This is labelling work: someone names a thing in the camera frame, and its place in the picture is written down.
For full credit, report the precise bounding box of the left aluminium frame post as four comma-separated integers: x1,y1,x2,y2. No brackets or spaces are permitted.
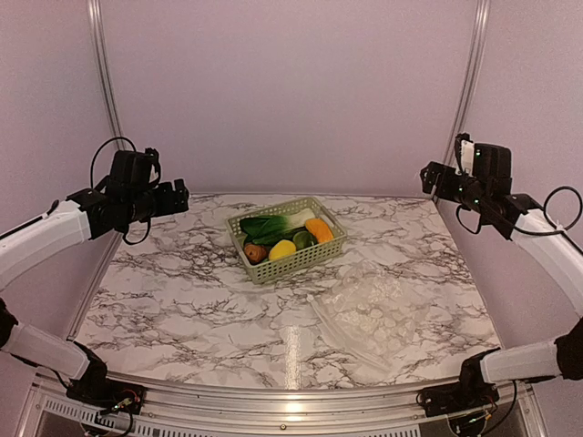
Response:
87,0,123,137

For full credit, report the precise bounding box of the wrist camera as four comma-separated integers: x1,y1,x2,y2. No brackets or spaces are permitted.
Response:
455,133,512,181
109,147,161,187

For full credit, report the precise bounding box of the front aluminium rail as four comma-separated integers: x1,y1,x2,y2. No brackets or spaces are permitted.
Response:
13,371,547,437

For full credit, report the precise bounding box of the clear zip top bag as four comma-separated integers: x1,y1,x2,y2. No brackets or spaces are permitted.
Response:
308,260,430,371

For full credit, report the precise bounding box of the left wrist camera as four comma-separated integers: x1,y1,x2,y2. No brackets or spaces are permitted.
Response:
109,147,161,187

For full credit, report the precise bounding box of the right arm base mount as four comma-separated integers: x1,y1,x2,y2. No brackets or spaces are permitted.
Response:
415,381,500,417

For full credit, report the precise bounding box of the green bok choy toy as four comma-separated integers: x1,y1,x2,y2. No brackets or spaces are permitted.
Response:
239,208,316,247

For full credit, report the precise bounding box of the yellow lemon toy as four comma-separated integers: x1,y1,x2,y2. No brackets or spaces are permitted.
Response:
269,239,297,261

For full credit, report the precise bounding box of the orange yellow mango toy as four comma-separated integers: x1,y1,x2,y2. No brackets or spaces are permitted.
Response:
304,218,334,244

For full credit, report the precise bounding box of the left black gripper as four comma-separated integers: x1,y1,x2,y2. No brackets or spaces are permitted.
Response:
125,178,189,224

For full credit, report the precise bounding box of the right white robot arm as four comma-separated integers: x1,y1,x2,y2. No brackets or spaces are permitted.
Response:
420,158,582,408

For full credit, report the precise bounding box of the aluminium frame post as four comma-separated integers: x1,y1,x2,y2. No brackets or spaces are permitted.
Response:
449,0,491,145
87,0,123,137

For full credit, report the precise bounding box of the brown orange round toy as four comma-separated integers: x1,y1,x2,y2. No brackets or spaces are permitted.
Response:
243,243,269,265

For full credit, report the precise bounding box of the green lime toy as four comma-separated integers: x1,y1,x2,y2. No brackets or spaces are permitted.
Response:
292,230,318,250

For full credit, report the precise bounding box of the right aluminium frame post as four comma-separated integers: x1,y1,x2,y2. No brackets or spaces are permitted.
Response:
449,0,491,145

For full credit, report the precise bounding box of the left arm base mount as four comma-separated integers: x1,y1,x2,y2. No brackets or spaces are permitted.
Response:
66,379,146,415

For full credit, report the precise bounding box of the green perforated plastic basket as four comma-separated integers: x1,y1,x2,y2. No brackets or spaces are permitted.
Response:
226,197,347,284

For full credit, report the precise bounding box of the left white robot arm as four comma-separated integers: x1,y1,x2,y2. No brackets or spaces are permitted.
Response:
1,179,189,405

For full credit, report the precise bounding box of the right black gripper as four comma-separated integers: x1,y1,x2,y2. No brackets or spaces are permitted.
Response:
419,161,489,213

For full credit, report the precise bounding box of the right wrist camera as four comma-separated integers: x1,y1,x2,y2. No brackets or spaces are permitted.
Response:
455,133,512,181

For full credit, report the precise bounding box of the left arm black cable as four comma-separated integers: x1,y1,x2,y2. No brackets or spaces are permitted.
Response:
90,137,159,245

